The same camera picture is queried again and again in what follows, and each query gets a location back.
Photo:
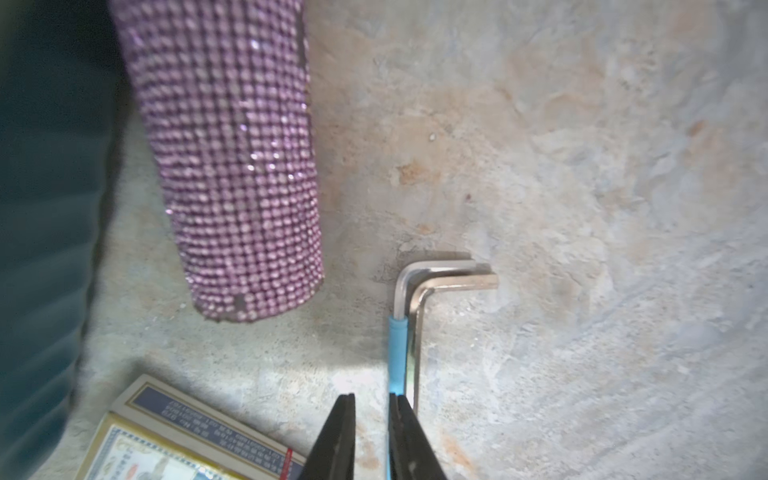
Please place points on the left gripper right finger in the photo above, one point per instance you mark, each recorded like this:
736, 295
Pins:
411, 456

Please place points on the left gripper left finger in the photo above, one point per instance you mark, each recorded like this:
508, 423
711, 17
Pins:
333, 454

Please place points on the blue hex key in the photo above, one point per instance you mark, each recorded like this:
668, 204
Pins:
409, 277

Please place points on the small card box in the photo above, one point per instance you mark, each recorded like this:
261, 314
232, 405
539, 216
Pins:
155, 431

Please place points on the bare silver hex key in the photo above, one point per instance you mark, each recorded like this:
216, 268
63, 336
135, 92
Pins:
416, 312

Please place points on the teal plastic storage box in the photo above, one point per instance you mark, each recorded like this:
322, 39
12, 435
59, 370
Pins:
60, 75

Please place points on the purple glitter microphone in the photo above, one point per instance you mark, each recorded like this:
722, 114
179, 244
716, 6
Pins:
223, 91

